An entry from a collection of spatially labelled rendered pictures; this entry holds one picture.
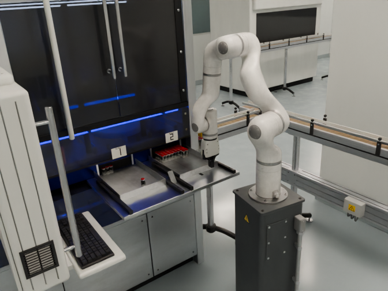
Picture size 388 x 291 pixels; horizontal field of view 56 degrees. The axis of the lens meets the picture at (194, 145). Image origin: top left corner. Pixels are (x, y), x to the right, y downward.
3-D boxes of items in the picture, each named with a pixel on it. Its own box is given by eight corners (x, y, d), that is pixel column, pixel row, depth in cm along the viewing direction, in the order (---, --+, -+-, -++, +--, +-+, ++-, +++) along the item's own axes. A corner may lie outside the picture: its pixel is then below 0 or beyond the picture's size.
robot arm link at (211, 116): (209, 136, 191) (220, 131, 197) (208, 112, 186) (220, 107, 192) (197, 133, 196) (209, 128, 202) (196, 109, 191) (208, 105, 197)
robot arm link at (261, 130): (286, 159, 175) (288, 111, 166) (264, 173, 163) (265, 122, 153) (265, 153, 183) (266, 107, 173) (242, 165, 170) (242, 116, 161)
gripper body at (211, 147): (213, 131, 203) (213, 150, 207) (198, 136, 198) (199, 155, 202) (222, 135, 197) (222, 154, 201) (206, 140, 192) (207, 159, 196)
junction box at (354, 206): (342, 210, 237) (343, 198, 234) (347, 207, 240) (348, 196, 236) (359, 218, 228) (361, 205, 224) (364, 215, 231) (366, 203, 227)
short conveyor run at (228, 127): (190, 150, 242) (189, 128, 236) (178, 144, 254) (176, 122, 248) (265, 126, 278) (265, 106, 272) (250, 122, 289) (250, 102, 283)
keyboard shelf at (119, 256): (32, 235, 174) (30, 230, 173) (89, 214, 188) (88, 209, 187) (60, 290, 140) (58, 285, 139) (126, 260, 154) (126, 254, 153)
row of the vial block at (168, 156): (160, 162, 218) (160, 155, 216) (185, 153, 228) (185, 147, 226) (162, 163, 216) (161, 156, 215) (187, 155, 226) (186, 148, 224)
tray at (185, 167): (148, 160, 222) (148, 155, 220) (183, 149, 235) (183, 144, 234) (180, 180, 196) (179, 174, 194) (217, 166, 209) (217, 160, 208)
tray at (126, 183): (94, 176, 205) (93, 171, 203) (136, 163, 218) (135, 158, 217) (120, 201, 179) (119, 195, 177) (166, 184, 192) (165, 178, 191)
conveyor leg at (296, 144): (283, 222, 293) (287, 132, 264) (291, 218, 298) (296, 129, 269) (292, 227, 286) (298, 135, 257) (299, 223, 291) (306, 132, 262)
